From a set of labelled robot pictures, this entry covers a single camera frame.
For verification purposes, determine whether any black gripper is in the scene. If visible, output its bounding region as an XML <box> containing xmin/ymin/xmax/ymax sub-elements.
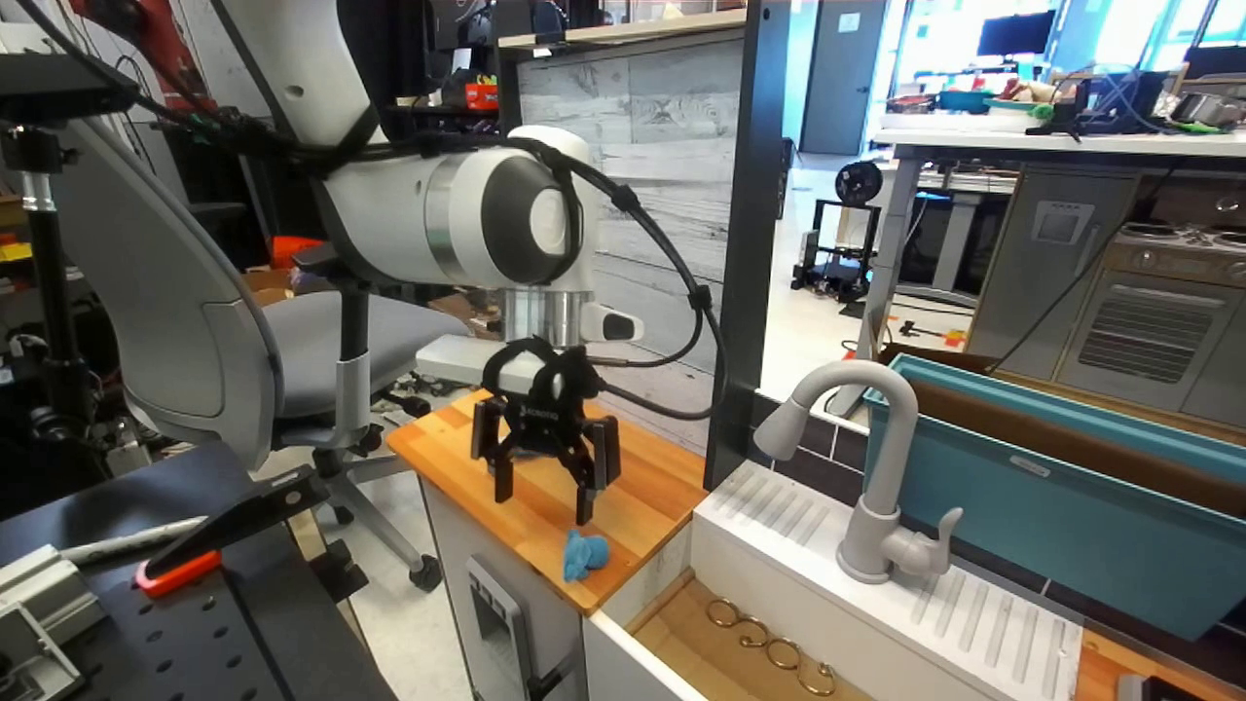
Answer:
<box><xmin>465</xmin><ymin>331</ymin><xmax>628</xmax><ymax>528</ymax></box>

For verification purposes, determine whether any plain blue toy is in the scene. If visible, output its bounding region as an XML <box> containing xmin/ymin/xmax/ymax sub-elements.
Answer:
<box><xmin>556</xmin><ymin>524</ymin><xmax>613</xmax><ymax>583</ymax></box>

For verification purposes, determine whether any grey toy faucet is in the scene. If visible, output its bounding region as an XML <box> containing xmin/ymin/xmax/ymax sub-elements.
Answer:
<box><xmin>752</xmin><ymin>358</ymin><xmax>970</xmax><ymax>589</ymax></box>

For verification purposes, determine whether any open wooden drawer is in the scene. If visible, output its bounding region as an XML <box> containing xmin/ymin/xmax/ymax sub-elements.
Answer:
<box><xmin>581</xmin><ymin>459</ymin><xmax>1091</xmax><ymax>701</ymax></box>

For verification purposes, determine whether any grey wood backsplash panel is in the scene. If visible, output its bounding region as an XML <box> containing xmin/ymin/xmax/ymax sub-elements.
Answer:
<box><xmin>516</xmin><ymin>35</ymin><xmax>752</xmax><ymax>459</ymax></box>

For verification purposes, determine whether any black 3D printer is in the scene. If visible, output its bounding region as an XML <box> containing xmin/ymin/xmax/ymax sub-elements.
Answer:
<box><xmin>790</xmin><ymin>156</ymin><xmax>896</xmax><ymax>314</ymax></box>

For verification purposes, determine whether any grey office chair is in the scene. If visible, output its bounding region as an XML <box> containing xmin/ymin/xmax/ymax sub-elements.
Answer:
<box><xmin>51</xmin><ymin>114</ymin><xmax>478</xmax><ymax>597</ymax></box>

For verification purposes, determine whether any wooden shelf plank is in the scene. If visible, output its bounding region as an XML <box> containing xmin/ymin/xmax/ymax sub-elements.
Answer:
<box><xmin>499</xmin><ymin>8</ymin><xmax>752</xmax><ymax>54</ymax></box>

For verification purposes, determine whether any teal panel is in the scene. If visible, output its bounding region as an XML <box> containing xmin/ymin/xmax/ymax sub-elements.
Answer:
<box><xmin>865</xmin><ymin>349</ymin><xmax>1246</xmax><ymax>648</ymax></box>

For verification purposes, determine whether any aluminium extrusion block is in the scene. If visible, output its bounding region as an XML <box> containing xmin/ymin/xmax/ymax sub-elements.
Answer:
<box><xmin>0</xmin><ymin>540</ymin><xmax>107</xmax><ymax>701</ymax></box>

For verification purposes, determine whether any grey background cabinet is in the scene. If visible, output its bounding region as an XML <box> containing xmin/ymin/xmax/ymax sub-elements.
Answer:
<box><xmin>964</xmin><ymin>158</ymin><xmax>1246</xmax><ymax>432</ymax></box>

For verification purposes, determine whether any grey recessed cabinet handle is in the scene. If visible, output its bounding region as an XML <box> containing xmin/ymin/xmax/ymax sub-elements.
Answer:
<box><xmin>463</xmin><ymin>558</ymin><xmax>530</xmax><ymax>681</ymax></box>

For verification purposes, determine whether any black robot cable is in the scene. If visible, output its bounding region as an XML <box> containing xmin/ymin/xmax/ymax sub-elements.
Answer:
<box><xmin>511</xmin><ymin>131</ymin><xmax>718</xmax><ymax>427</ymax></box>

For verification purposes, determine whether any black bar cabinet handle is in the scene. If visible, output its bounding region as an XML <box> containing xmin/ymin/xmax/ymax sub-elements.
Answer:
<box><xmin>520</xmin><ymin>659</ymin><xmax>571</xmax><ymax>701</ymax></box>

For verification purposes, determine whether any wide black frame post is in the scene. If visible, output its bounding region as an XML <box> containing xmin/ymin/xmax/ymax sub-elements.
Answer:
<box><xmin>699</xmin><ymin>0</ymin><xmax>799</xmax><ymax>496</ymax></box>

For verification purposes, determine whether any thin black frame post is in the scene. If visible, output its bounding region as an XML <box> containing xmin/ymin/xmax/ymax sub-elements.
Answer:
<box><xmin>499</xmin><ymin>44</ymin><xmax>532</xmax><ymax>135</ymax></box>

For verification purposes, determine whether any black clamp orange handle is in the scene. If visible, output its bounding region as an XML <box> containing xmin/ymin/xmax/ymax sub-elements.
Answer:
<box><xmin>131</xmin><ymin>467</ymin><xmax>323</xmax><ymax>598</ymax></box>

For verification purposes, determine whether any black camera stand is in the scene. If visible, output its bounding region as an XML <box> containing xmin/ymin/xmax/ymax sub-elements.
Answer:
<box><xmin>0</xmin><ymin>51</ymin><xmax>143</xmax><ymax>449</ymax></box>

